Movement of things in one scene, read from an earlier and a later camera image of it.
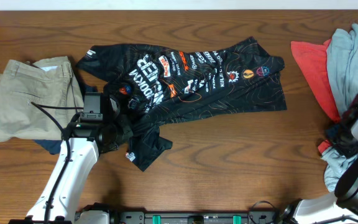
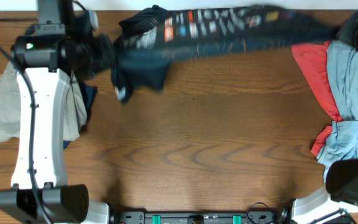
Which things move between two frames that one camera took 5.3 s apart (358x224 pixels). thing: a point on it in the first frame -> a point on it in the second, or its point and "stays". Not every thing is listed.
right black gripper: [336, 137] -> [344, 30]
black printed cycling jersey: [158, 84] -> [149, 34]
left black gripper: [124, 125] -> [105, 53]
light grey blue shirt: [353, 57] stays
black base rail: [199, 217] stays
